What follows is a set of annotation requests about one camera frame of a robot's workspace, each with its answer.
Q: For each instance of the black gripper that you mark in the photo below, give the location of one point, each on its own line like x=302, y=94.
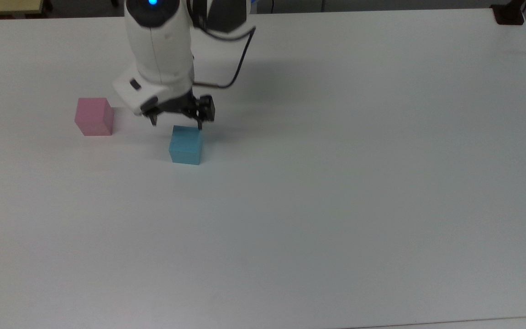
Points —
x=185, y=106

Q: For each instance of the blue cube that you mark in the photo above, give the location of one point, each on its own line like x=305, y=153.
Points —
x=185, y=145

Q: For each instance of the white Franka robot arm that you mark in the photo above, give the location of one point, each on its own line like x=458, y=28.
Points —
x=158, y=50

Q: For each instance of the pink cube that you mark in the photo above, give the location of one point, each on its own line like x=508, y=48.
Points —
x=93, y=116

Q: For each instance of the wooden furniture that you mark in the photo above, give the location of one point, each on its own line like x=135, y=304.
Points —
x=2, y=6

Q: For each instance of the black camera stand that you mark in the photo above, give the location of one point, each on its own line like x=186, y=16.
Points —
x=509, y=13

